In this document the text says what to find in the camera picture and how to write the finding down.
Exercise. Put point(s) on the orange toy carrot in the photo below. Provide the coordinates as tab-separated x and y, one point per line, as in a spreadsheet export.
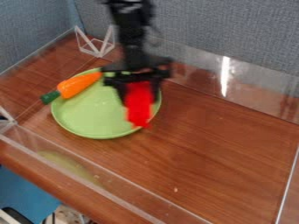
71	87

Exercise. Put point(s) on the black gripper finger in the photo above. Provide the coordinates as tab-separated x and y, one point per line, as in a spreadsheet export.
121	92
155	88

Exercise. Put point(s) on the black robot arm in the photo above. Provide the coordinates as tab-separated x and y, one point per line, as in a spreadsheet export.
132	17

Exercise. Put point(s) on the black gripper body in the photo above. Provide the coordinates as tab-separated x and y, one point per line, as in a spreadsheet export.
137	66

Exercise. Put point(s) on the blue box under table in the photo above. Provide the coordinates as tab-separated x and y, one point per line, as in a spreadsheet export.
25	197

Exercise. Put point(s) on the green plate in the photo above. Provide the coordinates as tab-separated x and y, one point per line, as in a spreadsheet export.
93	114

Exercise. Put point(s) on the red star-shaped bar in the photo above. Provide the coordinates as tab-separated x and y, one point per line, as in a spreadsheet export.
137	103

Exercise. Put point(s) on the clear acrylic enclosure wall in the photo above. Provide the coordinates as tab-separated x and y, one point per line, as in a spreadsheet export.
215	162

